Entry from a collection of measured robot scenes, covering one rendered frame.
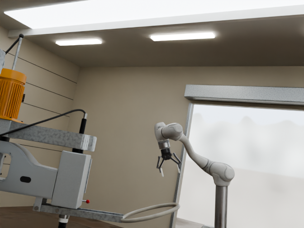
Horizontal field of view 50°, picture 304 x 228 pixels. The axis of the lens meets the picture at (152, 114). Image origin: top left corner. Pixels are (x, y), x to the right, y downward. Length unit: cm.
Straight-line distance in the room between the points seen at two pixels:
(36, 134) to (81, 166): 43
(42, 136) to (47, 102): 634
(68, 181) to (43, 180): 19
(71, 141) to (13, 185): 54
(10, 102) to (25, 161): 49
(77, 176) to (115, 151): 579
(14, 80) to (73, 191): 100
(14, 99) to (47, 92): 614
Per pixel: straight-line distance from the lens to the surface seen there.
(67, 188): 260
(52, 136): 263
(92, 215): 264
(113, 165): 832
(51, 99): 906
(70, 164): 259
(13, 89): 282
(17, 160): 271
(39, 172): 266
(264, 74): 727
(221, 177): 265
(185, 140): 253
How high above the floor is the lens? 155
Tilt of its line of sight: 9 degrees up
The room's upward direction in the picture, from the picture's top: 10 degrees clockwise
